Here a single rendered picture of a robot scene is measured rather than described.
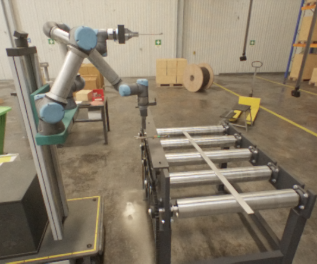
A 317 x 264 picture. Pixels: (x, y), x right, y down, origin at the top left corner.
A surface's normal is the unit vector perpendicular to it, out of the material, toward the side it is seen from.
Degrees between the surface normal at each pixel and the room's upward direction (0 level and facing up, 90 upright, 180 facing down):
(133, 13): 90
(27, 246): 90
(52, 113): 96
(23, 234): 90
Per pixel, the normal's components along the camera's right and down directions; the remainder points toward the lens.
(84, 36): 0.60, 0.21
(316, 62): 0.14, 0.39
